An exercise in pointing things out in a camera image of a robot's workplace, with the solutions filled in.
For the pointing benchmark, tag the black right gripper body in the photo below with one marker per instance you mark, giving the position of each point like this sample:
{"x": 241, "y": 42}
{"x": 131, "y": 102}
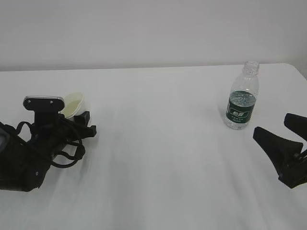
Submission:
{"x": 294, "y": 172}

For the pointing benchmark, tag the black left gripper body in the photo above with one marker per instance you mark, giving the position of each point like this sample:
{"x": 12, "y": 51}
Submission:
{"x": 53, "y": 134}

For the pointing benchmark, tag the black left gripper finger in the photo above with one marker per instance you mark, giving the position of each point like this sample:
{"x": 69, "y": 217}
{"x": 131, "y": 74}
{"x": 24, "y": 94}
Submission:
{"x": 82, "y": 132}
{"x": 82, "y": 119}

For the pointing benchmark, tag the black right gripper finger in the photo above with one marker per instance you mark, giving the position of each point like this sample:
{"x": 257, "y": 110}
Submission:
{"x": 297, "y": 124}
{"x": 282, "y": 152}

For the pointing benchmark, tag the white paper cup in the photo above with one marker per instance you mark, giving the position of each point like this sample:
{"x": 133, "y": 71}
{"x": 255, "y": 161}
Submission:
{"x": 74, "y": 105}

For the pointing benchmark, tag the clear water bottle green label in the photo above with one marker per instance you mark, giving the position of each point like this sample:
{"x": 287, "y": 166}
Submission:
{"x": 242, "y": 97}

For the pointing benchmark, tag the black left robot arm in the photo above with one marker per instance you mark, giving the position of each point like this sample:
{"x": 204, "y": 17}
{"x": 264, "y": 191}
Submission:
{"x": 29, "y": 150}

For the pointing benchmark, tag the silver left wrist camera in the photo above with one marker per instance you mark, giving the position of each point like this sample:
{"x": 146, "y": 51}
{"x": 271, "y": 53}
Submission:
{"x": 44, "y": 106}

